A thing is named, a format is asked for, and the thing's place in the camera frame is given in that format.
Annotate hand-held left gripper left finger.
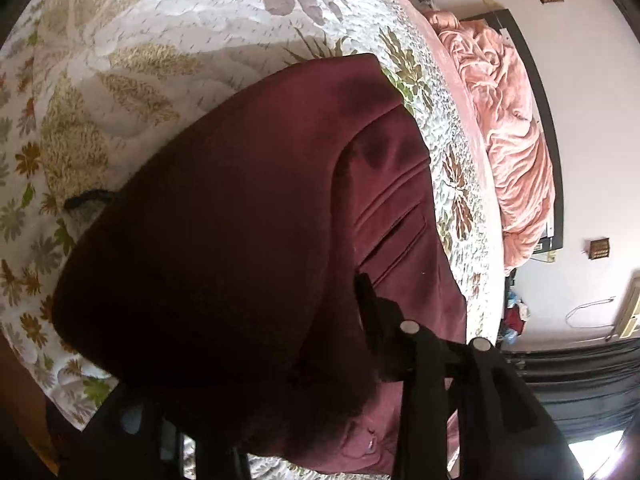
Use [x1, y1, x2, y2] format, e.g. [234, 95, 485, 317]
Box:
[60, 380, 252, 480]

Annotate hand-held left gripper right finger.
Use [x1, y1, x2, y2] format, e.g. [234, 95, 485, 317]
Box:
[354, 272, 587, 480]

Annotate maroon pants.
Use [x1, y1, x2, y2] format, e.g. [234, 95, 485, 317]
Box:
[51, 52, 469, 476]

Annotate pink bed sheet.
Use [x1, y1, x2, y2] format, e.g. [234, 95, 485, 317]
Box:
[400, 0, 507, 343]

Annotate dark red cloth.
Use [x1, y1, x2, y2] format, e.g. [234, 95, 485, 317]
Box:
[502, 305, 527, 336]

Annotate dark curtain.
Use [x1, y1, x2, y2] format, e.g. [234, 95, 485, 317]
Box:
[502, 339, 640, 442]

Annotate pink blanket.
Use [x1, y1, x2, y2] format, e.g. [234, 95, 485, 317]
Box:
[424, 10, 557, 269]

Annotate black headboard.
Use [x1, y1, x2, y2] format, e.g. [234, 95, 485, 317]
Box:
[370, 0, 566, 253]

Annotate floral quilt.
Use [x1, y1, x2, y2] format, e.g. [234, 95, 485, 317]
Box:
[0, 0, 496, 480]

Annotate white wall cable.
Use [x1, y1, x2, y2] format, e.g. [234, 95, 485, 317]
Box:
[566, 297, 617, 332]

